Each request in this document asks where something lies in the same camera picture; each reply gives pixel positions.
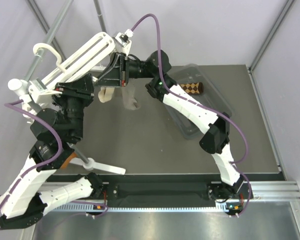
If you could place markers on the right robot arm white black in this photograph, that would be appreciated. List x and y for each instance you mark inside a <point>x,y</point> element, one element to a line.
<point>214,126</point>

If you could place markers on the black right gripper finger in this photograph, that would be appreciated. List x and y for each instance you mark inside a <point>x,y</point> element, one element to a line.
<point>110,77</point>
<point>116,61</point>

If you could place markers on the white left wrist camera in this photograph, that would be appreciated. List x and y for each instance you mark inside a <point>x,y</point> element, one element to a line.
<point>39,93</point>

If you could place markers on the orange sock with cream cuff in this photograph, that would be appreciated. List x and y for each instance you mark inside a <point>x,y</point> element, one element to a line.
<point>68,160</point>

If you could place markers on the white plastic clip hanger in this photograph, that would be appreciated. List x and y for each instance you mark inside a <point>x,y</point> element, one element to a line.
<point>81,61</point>

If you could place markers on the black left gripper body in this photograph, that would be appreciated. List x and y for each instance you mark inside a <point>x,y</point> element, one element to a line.
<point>73,105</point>

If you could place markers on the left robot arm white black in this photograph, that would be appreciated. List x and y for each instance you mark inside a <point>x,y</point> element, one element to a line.
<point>23,204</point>

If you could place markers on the aluminium frame rail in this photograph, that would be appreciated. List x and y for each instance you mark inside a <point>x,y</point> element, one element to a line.
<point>263,191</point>

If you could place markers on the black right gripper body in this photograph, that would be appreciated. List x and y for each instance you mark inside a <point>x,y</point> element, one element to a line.
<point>133,70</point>

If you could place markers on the clear plastic bin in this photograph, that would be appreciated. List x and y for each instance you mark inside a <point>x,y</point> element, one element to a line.
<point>211,98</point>

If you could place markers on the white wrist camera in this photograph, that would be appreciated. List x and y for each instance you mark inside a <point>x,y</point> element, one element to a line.
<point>123,41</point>
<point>39,93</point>

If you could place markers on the grey metal stand pole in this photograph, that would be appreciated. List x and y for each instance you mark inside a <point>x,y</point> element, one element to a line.
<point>50,32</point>

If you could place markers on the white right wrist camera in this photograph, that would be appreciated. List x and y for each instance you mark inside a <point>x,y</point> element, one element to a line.
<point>123,41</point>

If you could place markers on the brown orange argyle sock flat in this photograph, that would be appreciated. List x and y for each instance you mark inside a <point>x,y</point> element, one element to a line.
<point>193,88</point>

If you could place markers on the cream white ribbed sock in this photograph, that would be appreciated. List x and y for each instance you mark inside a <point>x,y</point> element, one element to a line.
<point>126,94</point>

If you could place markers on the white pole joint connector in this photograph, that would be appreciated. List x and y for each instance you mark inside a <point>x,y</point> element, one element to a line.
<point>18,86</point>

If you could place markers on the white stand base foot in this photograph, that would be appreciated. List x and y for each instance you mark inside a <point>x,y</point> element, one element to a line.
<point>93,165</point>

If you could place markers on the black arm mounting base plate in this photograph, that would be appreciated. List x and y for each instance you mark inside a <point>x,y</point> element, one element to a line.
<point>168,194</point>

